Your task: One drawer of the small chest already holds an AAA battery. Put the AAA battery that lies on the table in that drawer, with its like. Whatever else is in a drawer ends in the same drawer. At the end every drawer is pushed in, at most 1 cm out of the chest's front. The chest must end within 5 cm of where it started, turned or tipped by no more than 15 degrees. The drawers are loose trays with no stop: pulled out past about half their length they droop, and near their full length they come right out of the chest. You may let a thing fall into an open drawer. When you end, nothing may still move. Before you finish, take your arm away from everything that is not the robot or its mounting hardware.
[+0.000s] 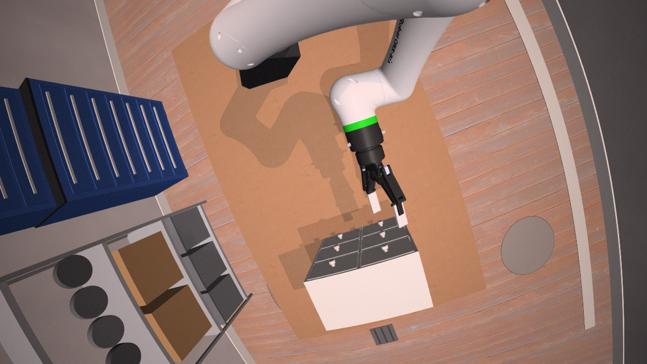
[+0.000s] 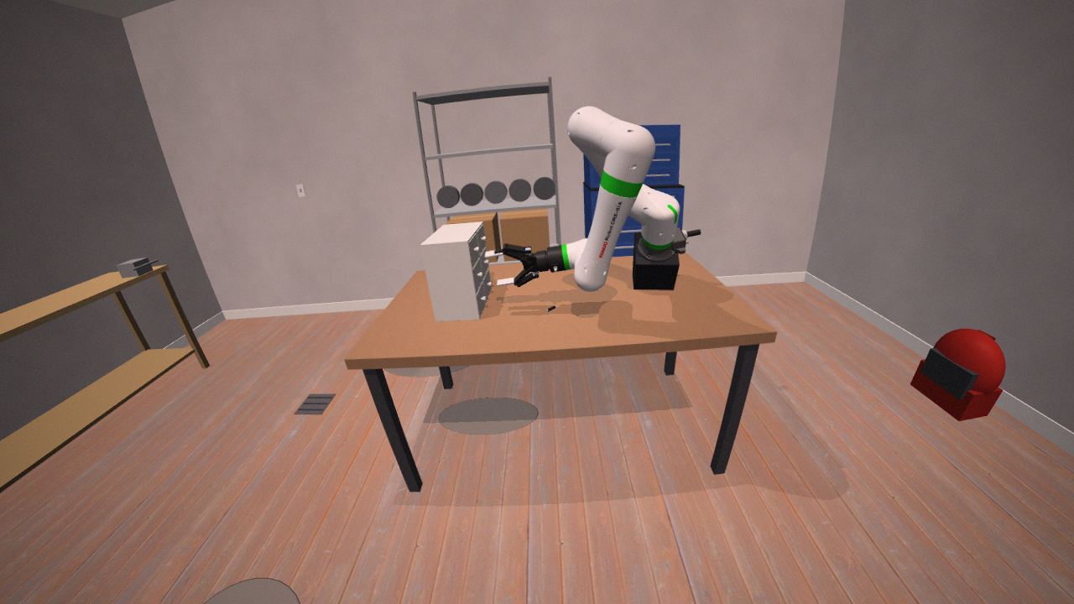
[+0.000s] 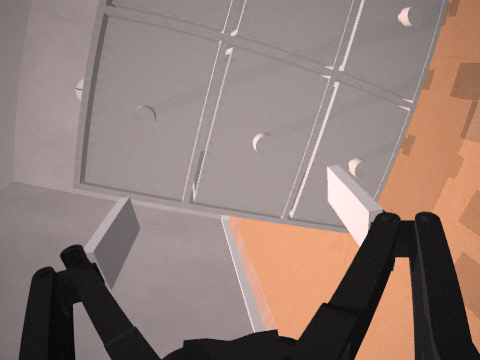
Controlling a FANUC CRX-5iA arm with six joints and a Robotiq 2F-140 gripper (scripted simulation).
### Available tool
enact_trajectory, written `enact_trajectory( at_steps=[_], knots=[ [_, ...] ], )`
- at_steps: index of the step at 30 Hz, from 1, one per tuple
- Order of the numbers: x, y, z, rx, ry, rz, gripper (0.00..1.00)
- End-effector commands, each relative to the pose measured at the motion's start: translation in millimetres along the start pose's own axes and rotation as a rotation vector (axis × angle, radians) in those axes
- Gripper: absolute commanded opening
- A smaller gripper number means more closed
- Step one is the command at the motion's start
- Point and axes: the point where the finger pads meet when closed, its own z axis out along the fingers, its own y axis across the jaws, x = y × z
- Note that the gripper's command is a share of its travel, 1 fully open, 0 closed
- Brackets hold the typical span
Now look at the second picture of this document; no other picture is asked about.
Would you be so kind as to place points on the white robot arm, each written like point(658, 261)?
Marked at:
point(628, 150)

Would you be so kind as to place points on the white chest of drawers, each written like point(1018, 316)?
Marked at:
point(448, 270)

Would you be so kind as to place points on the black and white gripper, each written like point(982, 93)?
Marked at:
point(531, 262)

